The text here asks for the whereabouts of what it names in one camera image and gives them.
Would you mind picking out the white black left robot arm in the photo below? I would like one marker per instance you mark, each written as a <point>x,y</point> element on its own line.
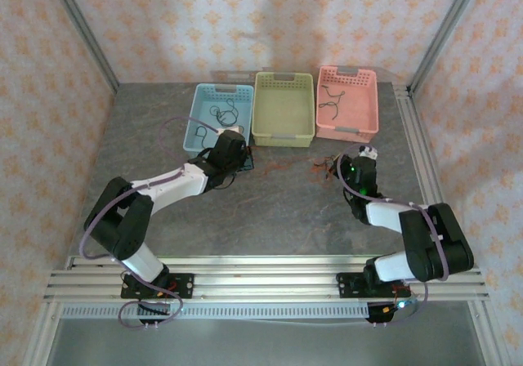
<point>171,186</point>

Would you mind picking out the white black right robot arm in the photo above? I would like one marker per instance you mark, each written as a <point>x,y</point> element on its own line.
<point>437,243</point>

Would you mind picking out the light blue plastic basket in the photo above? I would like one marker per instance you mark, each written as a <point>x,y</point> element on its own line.
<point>204,104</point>

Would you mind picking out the yellow-green plastic basket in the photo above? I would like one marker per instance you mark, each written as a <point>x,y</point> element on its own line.
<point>282,104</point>

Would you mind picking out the pink plastic basket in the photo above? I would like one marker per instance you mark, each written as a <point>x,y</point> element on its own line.
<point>359,104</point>

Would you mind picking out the black controller board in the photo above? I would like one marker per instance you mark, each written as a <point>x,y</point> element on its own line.
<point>380,315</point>

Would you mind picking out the aluminium side rail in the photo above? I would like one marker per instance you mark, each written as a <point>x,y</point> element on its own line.
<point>417,137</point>

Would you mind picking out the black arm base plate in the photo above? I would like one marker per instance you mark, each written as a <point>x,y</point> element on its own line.
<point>184,286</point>
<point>347,286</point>

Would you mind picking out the aluminium rail beam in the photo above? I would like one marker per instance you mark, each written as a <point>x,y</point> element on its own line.
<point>265,280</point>

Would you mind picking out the aluminium frame post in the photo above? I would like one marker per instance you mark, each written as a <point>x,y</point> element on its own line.
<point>441,31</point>
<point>81,27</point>

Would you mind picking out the aluminium frame leg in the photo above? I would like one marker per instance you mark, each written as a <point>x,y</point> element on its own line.
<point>486,333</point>
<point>46,333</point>

